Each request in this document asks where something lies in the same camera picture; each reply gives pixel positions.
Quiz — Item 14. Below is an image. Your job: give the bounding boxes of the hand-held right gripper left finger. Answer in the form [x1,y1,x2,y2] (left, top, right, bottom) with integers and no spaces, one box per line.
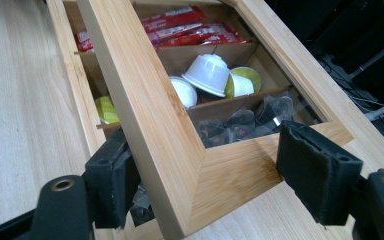
[84,130,142,230]

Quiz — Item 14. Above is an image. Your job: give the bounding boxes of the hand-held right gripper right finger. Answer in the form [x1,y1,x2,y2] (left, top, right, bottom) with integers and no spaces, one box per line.
[275,120,364,226]

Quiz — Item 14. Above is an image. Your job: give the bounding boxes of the wooden box with glass lid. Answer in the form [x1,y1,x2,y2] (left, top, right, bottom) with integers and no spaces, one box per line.
[46,0,355,240]

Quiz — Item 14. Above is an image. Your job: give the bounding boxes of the white capsule with green lid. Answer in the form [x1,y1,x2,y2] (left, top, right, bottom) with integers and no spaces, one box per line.
[181,53,231,99]
[94,95,121,125]
[224,66,263,100]
[168,76,199,110]

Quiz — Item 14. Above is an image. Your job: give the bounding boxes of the grey metal rod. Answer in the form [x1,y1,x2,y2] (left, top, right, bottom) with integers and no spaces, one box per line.
[348,33,384,80]

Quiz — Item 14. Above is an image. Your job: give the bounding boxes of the pile of red sachets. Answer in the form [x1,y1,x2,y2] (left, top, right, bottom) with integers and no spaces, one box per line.
[74,5,252,53]

